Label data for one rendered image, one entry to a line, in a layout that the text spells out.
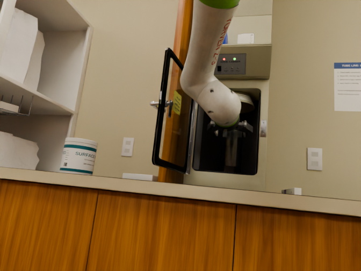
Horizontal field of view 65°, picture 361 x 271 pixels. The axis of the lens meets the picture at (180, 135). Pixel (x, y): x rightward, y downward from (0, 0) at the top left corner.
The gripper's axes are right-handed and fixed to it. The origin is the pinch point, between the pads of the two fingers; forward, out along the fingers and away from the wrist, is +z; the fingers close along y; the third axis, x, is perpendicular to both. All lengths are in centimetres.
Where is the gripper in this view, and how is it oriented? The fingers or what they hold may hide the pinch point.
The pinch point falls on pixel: (230, 132)
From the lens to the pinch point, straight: 125.1
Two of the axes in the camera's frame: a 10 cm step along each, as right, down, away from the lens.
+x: -1.0, 9.7, -2.1
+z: 2.3, 2.3, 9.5
